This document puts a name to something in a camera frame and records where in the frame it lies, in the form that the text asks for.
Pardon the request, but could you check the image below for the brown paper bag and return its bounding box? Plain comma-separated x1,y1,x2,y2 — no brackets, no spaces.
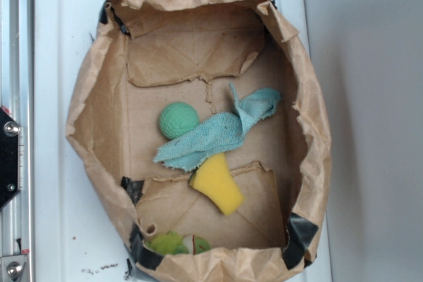
66,0,331,281

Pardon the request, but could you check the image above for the silver corner bracket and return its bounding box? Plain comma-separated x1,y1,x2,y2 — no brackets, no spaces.
1,255,26,282

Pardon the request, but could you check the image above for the blue cloth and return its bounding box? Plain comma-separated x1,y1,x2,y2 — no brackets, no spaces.
153,83,282,172

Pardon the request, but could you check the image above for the black mounting bracket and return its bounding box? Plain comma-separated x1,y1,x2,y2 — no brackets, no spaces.
0,107,21,210

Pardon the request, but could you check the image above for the aluminium frame rail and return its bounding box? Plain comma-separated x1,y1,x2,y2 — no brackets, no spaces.
1,0,35,281

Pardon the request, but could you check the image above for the white green round toy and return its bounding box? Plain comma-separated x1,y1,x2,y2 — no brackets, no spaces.
182,234,211,255

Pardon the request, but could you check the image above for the green dimpled ball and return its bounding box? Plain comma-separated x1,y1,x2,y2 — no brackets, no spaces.
159,102,200,140

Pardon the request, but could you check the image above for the yellow sponge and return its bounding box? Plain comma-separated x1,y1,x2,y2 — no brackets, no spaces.
189,153,245,216

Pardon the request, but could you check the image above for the lime green plush toy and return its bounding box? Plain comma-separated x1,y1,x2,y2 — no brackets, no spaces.
145,231,188,255

